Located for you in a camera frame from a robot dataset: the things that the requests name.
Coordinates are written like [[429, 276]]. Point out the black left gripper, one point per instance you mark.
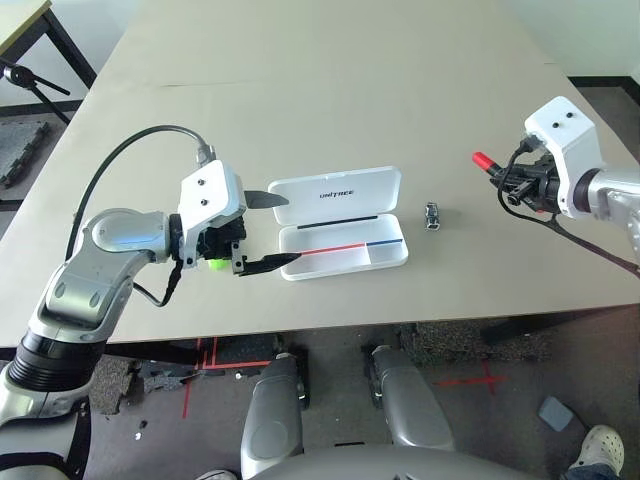
[[225, 240]]

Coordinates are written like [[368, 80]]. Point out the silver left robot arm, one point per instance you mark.
[[85, 280]]

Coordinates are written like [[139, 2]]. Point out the small silver black clip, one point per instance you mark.
[[433, 217]]

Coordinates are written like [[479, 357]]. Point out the black tripod stand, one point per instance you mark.
[[20, 77]]

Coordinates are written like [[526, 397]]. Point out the black foam floor mat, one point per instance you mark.
[[20, 140]]

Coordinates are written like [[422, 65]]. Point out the black marker with red cap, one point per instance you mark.
[[482, 161]]

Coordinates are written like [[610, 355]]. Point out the dark speckled floor mat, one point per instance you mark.
[[450, 340]]

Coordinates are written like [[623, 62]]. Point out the grey robot torso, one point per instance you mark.
[[380, 465]]

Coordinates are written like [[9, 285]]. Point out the grey right robot leg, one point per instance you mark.
[[412, 400]]

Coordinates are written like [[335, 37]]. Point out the green highlighter pen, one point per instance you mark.
[[216, 265]]

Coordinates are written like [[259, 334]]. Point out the torn dark foam piece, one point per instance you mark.
[[165, 377], [112, 385]]

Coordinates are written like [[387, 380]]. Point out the white plastic pencil case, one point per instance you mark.
[[350, 195]]

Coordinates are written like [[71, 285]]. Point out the white perforated clog shoe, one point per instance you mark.
[[600, 447]]

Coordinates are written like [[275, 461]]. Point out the blue jeans leg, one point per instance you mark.
[[590, 474]]

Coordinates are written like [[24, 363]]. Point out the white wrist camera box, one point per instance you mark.
[[210, 195], [570, 135]]

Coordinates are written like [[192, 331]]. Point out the grey left robot leg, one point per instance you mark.
[[272, 415]]

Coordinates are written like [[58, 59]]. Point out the grey floor pad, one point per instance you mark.
[[555, 415]]

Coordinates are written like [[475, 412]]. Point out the black and white sneaker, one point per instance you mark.
[[215, 475]]

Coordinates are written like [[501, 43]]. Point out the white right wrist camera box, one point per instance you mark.
[[570, 135]]

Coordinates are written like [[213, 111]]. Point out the grey robot leg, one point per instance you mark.
[[412, 400], [272, 415]]

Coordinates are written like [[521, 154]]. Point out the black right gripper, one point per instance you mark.
[[542, 185]]

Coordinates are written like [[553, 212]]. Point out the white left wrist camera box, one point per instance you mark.
[[210, 195]]

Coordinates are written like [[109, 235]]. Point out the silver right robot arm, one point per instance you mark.
[[610, 190]]

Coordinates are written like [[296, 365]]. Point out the side table with black frame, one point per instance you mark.
[[20, 20]]

